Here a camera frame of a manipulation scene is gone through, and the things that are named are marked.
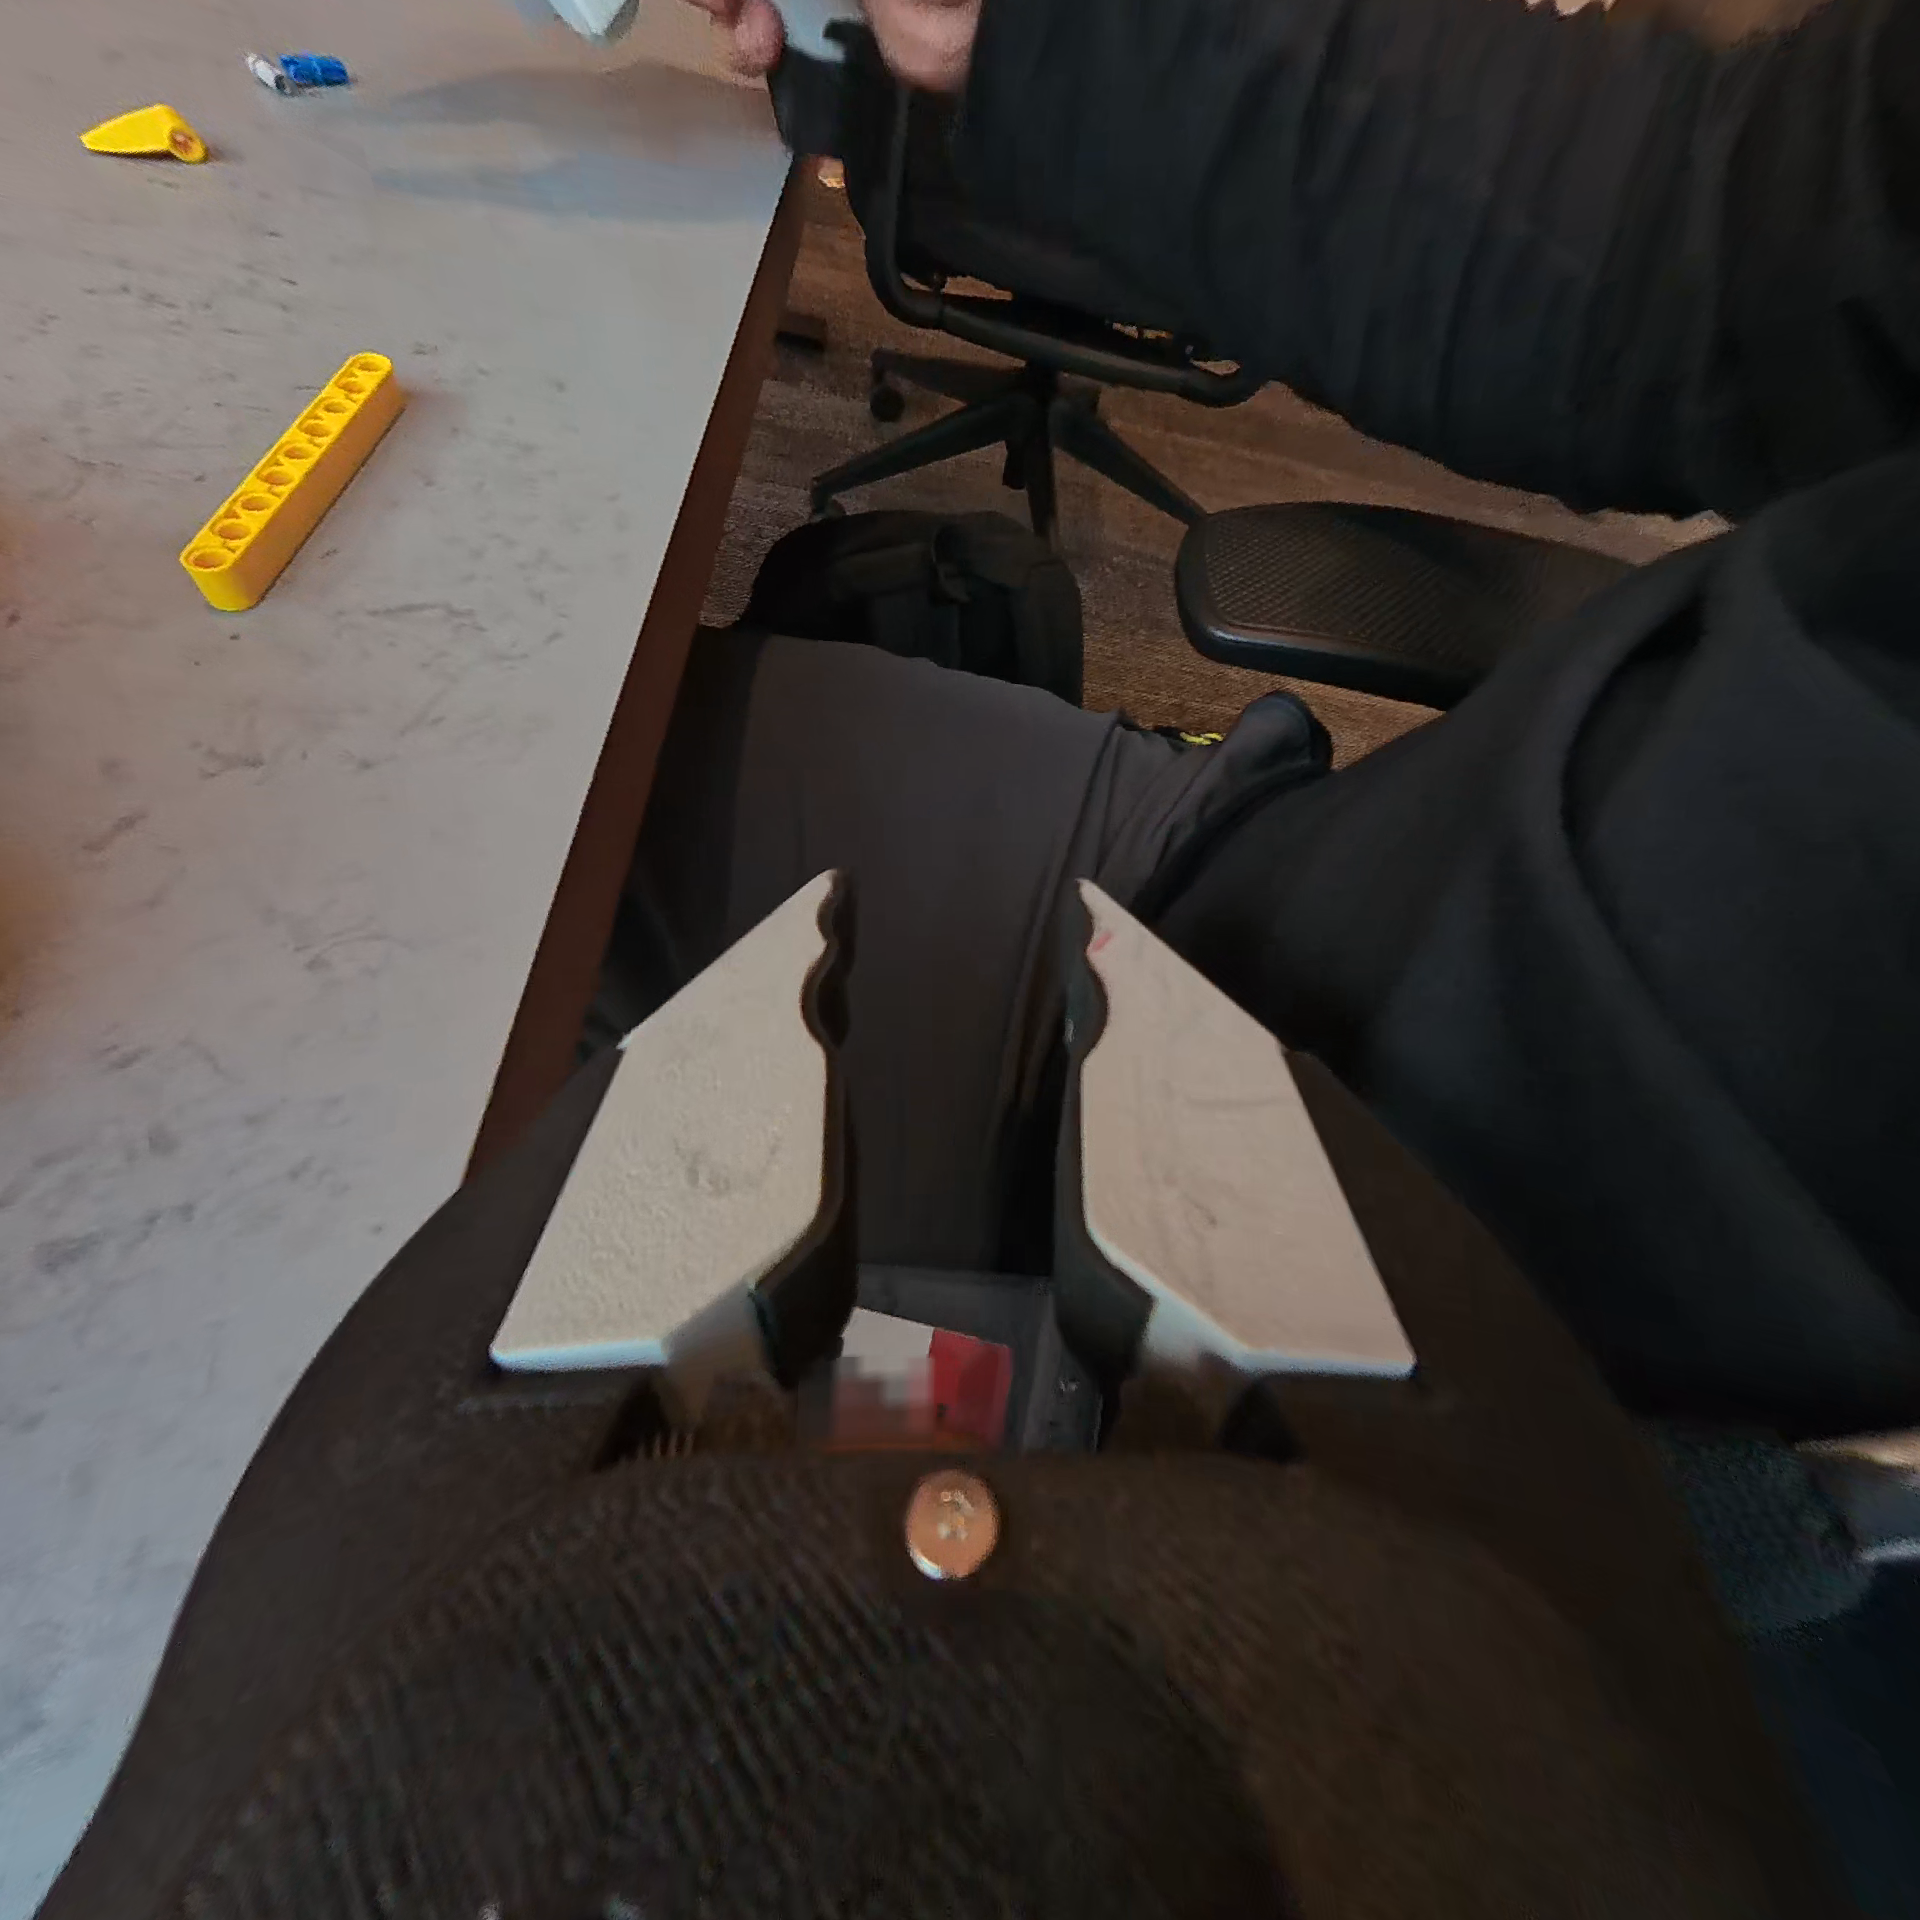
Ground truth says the black bag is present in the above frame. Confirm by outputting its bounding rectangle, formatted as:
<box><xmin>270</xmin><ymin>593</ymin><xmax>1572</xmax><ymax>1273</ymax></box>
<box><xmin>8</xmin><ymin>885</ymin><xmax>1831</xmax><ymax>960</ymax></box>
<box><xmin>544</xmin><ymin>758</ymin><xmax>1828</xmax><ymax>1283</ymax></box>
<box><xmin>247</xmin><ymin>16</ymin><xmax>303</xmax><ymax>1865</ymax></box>
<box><xmin>742</xmin><ymin>510</ymin><xmax>1086</xmax><ymax>709</ymax></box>

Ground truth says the short yellow brick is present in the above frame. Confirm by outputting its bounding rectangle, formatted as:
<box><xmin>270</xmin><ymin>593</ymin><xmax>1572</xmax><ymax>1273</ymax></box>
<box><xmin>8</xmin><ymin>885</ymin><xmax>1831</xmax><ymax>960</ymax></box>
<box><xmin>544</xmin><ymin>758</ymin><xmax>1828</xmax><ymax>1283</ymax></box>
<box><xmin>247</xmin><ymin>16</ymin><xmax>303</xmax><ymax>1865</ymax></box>
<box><xmin>179</xmin><ymin>353</ymin><xmax>408</xmax><ymax>615</ymax></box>

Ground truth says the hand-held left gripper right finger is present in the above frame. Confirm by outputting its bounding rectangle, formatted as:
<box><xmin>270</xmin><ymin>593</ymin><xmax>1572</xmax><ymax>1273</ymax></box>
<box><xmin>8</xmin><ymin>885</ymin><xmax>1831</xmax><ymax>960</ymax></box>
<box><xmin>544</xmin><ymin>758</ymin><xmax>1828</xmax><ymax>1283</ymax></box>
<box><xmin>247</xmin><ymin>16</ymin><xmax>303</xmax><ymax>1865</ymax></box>
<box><xmin>1049</xmin><ymin>877</ymin><xmax>1419</xmax><ymax>1413</ymax></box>

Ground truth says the yellow wedge piece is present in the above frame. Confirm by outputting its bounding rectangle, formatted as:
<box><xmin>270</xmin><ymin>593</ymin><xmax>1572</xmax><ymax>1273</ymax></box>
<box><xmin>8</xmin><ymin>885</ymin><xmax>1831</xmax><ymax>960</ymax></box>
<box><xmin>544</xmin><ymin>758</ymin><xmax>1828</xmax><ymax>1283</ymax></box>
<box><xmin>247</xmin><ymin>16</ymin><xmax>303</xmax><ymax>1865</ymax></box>
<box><xmin>77</xmin><ymin>102</ymin><xmax>211</xmax><ymax>165</ymax></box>

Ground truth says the person's right forearm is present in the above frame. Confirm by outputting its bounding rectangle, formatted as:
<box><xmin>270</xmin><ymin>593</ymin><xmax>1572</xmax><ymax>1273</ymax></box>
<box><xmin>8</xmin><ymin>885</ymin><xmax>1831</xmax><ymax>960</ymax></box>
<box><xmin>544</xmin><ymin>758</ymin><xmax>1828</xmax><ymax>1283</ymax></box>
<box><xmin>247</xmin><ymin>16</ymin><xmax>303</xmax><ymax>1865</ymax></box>
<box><xmin>960</xmin><ymin>0</ymin><xmax>1920</xmax><ymax>520</ymax></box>

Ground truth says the grey desk with wooden edge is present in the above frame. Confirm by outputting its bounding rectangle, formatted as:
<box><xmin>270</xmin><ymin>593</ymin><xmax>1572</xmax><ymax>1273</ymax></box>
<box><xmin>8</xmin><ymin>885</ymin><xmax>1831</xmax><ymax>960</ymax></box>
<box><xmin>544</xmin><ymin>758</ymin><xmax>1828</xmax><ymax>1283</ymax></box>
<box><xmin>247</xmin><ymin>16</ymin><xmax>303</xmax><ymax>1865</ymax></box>
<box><xmin>0</xmin><ymin>0</ymin><xmax>812</xmax><ymax>1908</ymax></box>

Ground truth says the person's leg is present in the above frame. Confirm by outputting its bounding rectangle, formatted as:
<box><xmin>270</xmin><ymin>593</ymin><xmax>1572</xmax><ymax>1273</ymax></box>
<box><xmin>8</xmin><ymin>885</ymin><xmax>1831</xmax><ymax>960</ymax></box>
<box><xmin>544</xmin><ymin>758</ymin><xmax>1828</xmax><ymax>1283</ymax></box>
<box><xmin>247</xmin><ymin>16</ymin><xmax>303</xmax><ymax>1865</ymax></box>
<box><xmin>584</xmin><ymin>623</ymin><xmax>1338</xmax><ymax>1279</ymax></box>

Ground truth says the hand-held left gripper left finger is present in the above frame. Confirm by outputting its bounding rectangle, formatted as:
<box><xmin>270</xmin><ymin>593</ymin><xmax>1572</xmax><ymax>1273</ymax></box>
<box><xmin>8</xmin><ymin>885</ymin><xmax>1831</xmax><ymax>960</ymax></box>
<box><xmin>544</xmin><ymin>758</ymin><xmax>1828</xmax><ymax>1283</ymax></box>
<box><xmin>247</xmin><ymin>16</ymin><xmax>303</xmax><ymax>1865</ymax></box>
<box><xmin>486</xmin><ymin>871</ymin><xmax>861</xmax><ymax>1424</ymax></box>

